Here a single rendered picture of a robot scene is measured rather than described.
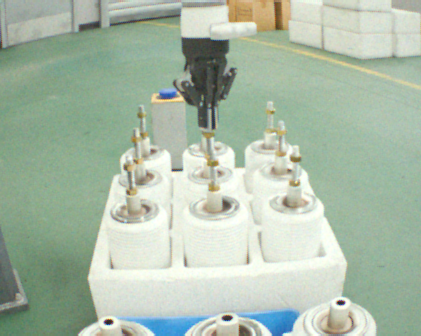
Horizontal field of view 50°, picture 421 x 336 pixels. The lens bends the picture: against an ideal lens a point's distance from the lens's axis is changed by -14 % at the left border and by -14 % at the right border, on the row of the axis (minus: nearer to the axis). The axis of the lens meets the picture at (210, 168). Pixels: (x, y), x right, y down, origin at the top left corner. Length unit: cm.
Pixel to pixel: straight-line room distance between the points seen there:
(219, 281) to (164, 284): 8
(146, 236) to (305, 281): 24
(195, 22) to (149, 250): 34
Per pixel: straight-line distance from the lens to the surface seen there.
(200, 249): 75
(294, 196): 76
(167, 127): 111
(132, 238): 74
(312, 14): 383
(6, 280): 98
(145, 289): 75
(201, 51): 77
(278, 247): 77
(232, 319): 50
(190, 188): 85
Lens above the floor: 60
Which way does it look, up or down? 23 degrees down
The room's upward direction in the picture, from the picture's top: 2 degrees counter-clockwise
